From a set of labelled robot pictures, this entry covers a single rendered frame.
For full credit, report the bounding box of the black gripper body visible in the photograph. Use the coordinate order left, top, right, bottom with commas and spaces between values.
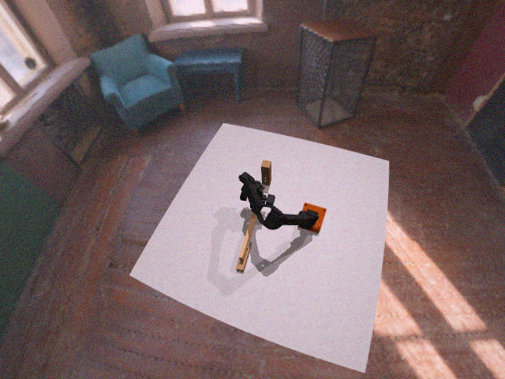
240, 192, 275, 205

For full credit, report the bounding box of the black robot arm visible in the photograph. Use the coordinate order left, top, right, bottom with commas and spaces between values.
238, 172, 319, 231

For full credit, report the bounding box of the long brown wooden rail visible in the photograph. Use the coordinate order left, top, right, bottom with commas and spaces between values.
239, 213, 257, 261

